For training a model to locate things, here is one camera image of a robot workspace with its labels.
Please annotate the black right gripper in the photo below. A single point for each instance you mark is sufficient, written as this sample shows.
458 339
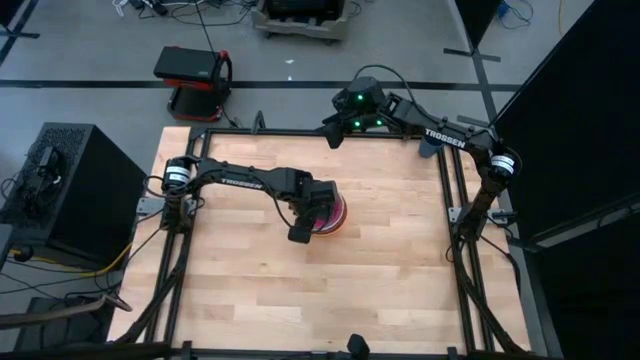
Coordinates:
362 107

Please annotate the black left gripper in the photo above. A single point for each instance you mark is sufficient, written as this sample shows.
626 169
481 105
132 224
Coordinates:
315 200

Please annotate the small pink bowl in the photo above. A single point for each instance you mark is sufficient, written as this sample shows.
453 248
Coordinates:
334 212

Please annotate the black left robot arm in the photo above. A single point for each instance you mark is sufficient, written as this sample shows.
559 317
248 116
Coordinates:
240 180

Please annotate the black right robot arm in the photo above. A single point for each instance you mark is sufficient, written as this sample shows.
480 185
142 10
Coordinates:
450 142

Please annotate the blue cup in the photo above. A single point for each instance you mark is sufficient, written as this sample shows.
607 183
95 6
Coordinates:
430 148

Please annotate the grey pallet with black box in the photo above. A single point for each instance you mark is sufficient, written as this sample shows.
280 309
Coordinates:
302 20

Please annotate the black rounded object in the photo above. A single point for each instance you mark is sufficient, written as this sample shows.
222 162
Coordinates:
358 347

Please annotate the black and red cart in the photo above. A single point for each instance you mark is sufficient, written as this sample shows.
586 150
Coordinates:
192 82

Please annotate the black partition with pole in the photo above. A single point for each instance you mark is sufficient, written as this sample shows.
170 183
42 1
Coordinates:
477 20

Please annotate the black computer case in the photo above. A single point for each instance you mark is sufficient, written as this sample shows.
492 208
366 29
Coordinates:
85 200

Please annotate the tall black partition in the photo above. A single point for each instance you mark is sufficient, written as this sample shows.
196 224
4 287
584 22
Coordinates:
575 125

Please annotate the black floor box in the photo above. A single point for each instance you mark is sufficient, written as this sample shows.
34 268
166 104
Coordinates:
60 335

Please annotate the black power adapter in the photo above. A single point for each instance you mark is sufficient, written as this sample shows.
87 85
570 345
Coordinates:
49 162

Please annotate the low black partition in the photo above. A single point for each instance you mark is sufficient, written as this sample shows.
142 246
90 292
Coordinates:
10 12

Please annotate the silver mounting bracket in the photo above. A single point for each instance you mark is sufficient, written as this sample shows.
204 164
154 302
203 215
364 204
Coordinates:
149 206
454 215

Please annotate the black aluminium table frame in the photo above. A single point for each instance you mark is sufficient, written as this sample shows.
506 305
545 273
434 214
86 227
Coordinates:
450 280

